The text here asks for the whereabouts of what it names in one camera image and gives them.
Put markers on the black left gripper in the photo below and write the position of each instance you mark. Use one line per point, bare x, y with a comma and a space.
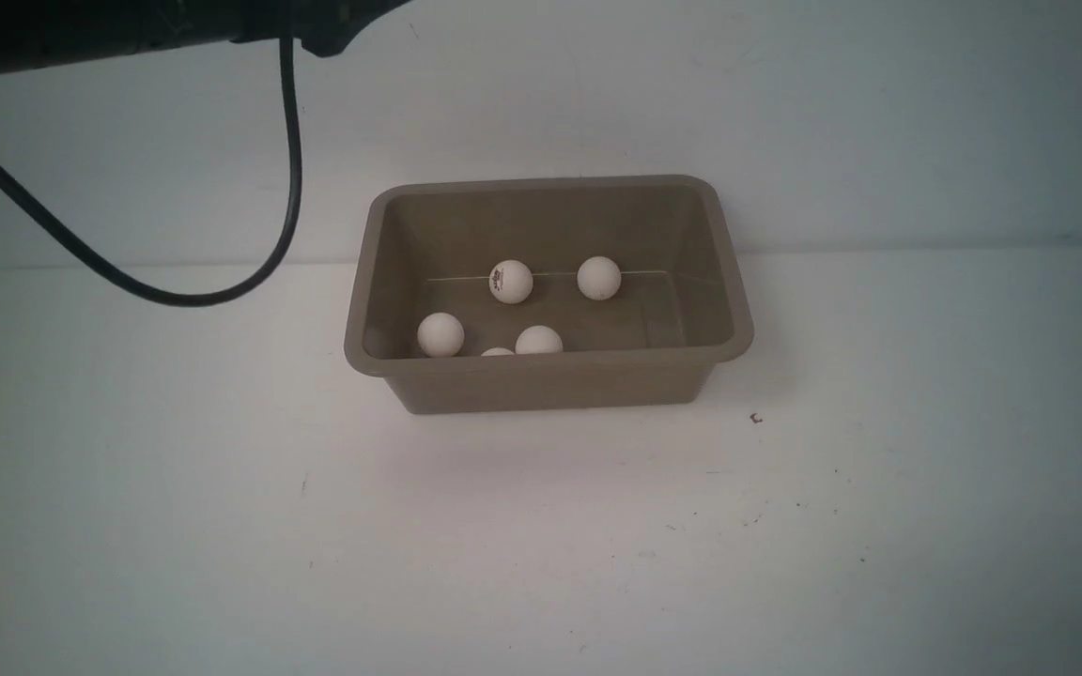
326, 28

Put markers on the tan plastic bin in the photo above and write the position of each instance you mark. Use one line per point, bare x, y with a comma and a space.
682, 308

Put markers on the white ball with logo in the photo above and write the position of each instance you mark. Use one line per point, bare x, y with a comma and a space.
511, 282

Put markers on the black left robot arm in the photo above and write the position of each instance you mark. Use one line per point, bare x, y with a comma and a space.
42, 34

